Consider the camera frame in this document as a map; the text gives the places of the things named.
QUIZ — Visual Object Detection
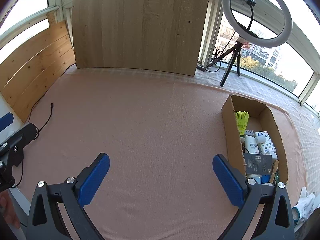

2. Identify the ring light cable with remote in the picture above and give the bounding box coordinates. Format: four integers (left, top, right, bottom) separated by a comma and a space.
197, 46, 227, 72

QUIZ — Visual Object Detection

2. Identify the white glove teal cuff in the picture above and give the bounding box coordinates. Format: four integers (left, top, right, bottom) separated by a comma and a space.
291, 186, 317, 222

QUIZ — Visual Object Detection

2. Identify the person's left hand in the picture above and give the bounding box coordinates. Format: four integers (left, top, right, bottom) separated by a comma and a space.
0, 191, 21, 229

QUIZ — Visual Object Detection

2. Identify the cardboard box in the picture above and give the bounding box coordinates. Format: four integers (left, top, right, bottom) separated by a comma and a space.
221, 94, 288, 188

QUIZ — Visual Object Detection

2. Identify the large oak board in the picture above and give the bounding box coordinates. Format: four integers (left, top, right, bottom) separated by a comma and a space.
72, 0, 210, 77

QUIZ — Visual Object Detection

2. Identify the small white box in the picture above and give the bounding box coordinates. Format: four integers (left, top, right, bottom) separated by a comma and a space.
264, 150, 278, 162

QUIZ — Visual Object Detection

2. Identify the white ring light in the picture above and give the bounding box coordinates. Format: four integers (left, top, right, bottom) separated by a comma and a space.
222, 0, 293, 47

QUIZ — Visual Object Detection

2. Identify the yellow plastic shuttlecock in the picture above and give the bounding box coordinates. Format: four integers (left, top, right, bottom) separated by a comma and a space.
234, 110, 250, 137

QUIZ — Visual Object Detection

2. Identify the dark grey card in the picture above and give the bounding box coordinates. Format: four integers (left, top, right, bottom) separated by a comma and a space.
242, 153, 272, 176

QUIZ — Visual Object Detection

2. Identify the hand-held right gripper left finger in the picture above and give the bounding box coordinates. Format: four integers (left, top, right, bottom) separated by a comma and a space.
26, 152, 110, 240

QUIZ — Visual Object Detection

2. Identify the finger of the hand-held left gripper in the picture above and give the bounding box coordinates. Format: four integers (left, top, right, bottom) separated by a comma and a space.
0, 122, 37, 189
0, 112, 13, 132

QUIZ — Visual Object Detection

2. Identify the white dotted tissue pack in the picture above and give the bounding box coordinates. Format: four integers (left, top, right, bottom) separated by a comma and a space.
254, 131, 277, 155

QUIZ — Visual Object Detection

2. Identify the pine plank panel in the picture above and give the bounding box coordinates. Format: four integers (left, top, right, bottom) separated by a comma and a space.
0, 11, 77, 123

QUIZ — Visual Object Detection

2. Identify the wooden clothespin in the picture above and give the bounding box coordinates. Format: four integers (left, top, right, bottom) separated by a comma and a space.
270, 160, 279, 178

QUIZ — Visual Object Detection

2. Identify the black USB cable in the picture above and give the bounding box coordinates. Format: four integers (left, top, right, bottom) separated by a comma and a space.
27, 102, 54, 140

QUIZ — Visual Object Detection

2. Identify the black tripod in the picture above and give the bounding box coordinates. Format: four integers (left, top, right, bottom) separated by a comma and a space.
211, 36, 250, 87

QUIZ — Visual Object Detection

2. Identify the white sunscreen tube blue cap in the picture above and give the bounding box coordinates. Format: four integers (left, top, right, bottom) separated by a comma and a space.
244, 135, 271, 184

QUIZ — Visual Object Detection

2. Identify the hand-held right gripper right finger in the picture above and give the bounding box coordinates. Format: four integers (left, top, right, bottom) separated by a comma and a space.
212, 154, 295, 240

